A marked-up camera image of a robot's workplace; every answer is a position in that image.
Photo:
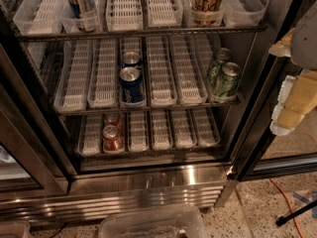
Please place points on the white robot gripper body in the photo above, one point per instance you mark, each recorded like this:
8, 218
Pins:
305, 45

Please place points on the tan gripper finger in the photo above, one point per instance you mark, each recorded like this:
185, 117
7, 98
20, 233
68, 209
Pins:
282, 47
296, 98

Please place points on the orange tall can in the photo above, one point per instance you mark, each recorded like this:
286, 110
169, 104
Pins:
205, 12

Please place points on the green can rear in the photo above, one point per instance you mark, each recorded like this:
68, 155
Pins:
222, 56

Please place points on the green can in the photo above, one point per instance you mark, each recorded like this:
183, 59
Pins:
222, 56
227, 80

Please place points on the green can front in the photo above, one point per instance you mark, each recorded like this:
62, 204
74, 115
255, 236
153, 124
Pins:
227, 80

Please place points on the blue Pepsi can rear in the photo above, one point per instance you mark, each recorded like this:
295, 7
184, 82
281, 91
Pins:
131, 59

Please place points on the blue pepsi can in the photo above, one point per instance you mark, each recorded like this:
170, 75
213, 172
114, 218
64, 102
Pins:
131, 59
130, 79

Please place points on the blue Pepsi can front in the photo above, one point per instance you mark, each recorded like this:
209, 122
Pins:
130, 79

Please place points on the stainless steel fridge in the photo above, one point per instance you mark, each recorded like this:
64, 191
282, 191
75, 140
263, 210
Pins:
57, 83

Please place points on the red can rear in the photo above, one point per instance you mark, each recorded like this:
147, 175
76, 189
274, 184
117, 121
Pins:
113, 118

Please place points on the red can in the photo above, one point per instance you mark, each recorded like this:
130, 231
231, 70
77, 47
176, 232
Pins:
113, 118
112, 139

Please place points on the red can front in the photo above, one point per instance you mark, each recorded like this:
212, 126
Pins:
112, 139

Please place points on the silver blue tall can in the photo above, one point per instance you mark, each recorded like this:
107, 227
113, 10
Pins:
85, 14

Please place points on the black stand leg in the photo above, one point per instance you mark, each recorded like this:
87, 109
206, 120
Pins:
283, 219

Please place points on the clear plastic bin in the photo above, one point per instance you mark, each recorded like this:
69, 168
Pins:
161, 222

